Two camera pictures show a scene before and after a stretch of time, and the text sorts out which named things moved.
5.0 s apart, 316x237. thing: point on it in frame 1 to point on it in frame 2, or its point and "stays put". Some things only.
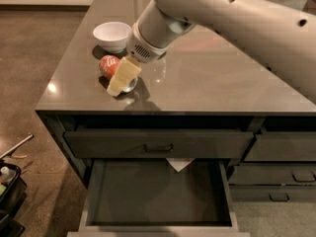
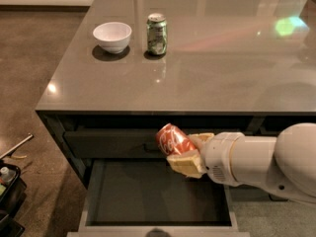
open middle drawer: (151, 197) stays put
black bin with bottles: (13, 191) stays put
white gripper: (142, 49) to (217, 157)
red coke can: (108, 66) to (172, 141)
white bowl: (113, 37) stays put
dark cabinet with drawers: (165, 147) stays put
